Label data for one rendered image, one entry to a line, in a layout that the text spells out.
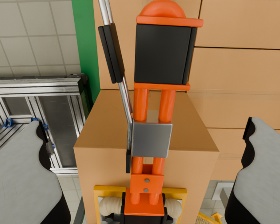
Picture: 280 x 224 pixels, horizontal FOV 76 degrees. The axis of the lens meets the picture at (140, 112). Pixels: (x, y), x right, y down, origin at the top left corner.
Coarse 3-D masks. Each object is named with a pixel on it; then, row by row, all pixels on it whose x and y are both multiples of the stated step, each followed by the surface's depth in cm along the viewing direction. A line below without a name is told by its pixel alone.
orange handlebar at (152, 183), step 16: (160, 0) 20; (176, 16) 21; (144, 96) 26; (144, 112) 27; (160, 112) 27; (160, 160) 32; (144, 176) 33; (160, 176) 33; (144, 192) 35; (160, 192) 35
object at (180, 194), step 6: (162, 192) 55; (168, 192) 55; (174, 192) 55; (180, 192) 55; (186, 192) 55; (168, 198) 56; (174, 198) 56; (180, 198) 56; (186, 198) 56; (168, 216) 57; (180, 216) 61; (168, 222) 57; (174, 222) 61
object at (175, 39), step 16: (144, 16) 19; (160, 16) 20; (144, 32) 20; (160, 32) 20; (176, 32) 20; (192, 32) 20; (144, 48) 21; (160, 48) 21; (176, 48) 21; (192, 48) 21; (144, 64) 22; (160, 64) 22; (176, 64) 22; (144, 80) 23; (160, 80) 23; (176, 80) 23
